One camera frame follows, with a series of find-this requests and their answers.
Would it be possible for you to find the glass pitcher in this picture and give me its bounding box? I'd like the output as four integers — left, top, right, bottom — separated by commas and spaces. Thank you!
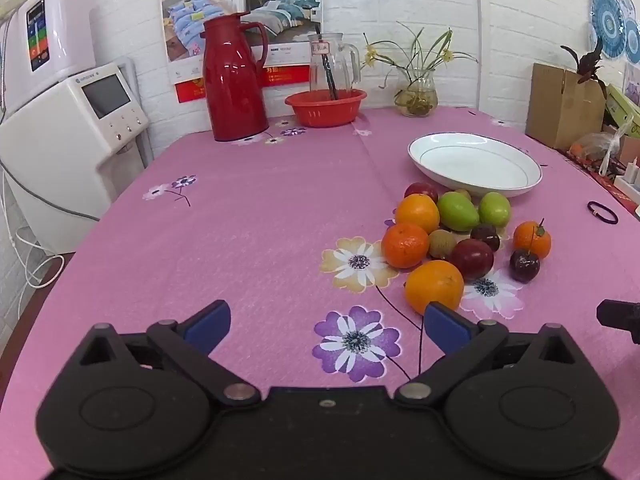
307, 33, 362, 101

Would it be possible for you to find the red apple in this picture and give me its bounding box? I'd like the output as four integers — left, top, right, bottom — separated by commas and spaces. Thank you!
404, 181, 439, 203

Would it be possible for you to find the glass vase with flowering plant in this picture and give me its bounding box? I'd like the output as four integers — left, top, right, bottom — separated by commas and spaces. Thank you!
362, 22, 478, 117

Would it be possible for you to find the black stirring stick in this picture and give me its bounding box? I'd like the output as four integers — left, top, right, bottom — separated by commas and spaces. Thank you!
320, 40, 338, 100

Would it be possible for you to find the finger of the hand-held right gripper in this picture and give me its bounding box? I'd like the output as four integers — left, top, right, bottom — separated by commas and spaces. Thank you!
597, 299, 640, 345

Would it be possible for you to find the white cable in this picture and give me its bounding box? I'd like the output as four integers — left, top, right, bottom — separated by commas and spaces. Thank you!
7, 220, 66, 289

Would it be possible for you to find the large blue wall fan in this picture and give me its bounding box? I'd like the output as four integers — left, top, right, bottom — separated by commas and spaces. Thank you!
590, 0, 627, 59

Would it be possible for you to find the white power strip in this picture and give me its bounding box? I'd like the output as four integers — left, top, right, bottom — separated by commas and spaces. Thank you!
612, 157, 640, 206

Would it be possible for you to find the purple leafed plant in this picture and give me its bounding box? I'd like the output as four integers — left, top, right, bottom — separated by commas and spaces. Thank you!
560, 36, 608, 101

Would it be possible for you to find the smooth orange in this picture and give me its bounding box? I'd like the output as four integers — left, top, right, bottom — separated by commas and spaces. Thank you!
395, 193, 441, 234

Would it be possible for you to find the clear plastic bag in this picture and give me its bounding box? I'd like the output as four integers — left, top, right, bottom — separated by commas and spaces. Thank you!
570, 125, 628, 176

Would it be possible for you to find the red plastic basin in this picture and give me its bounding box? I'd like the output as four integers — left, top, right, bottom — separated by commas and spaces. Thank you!
285, 89, 368, 128

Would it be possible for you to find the white plate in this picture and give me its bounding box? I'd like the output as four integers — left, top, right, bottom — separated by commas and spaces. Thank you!
407, 132, 543, 198

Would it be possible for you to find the bumpy tangerine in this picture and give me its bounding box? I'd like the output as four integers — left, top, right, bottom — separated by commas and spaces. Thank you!
382, 222, 430, 269

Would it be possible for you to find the cardboard box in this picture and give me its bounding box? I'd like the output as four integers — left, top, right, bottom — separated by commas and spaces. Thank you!
525, 62, 607, 150

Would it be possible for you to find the large orange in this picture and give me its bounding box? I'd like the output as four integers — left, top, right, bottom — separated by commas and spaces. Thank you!
404, 260, 465, 315

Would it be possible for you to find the brown kiwi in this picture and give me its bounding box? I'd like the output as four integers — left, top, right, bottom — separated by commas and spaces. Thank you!
428, 229, 458, 261

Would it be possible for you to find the pink floral tablecloth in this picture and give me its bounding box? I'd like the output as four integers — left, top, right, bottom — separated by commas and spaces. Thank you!
0, 107, 640, 480

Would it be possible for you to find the red thermos jug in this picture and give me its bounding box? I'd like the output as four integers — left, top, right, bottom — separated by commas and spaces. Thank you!
200, 11, 271, 142

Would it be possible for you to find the white water dispenser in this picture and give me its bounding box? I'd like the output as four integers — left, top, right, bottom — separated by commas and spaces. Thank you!
0, 57, 151, 256

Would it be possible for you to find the dark purple plum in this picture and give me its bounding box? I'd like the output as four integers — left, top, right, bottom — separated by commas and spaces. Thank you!
470, 223, 501, 252

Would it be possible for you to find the black hair tie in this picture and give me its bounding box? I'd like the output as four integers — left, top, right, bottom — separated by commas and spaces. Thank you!
587, 201, 620, 224

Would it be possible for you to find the white water purifier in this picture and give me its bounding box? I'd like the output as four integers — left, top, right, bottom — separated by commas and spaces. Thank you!
0, 0, 97, 111

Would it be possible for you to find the small green mango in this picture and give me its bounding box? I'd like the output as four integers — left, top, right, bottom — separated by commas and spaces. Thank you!
478, 192, 512, 228

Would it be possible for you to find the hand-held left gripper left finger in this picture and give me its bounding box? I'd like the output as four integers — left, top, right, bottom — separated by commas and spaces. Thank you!
75, 300, 261, 406

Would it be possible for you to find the large green mango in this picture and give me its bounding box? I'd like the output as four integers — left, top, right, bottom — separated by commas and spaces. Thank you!
437, 191, 475, 232

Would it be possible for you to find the red plum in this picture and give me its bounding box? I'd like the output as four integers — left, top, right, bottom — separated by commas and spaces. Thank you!
451, 239, 495, 282

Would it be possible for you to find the dark cherry with stem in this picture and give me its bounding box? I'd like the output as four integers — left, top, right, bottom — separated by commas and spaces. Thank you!
509, 248, 541, 284

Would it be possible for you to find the small tangerine with stem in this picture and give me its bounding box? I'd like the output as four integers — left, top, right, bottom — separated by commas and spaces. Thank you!
513, 218, 552, 259

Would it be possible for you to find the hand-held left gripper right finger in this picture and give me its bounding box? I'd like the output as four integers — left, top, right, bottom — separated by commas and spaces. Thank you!
395, 301, 583, 406

